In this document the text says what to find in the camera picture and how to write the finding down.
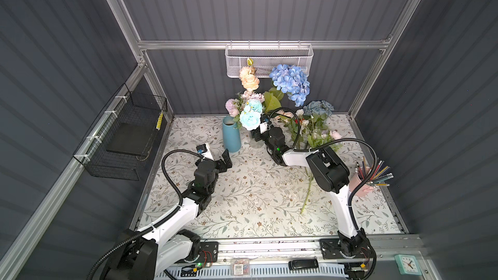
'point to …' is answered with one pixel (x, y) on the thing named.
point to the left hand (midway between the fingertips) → (218, 152)
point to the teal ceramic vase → (231, 135)
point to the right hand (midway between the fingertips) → (256, 122)
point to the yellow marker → (159, 120)
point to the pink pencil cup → (363, 190)
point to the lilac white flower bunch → (235, 106)
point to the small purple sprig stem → (321, 138)
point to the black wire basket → (127, 107)
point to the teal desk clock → (407, 265)
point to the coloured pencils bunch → (380, 175)
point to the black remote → (303, 264)
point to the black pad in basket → (131, 138)
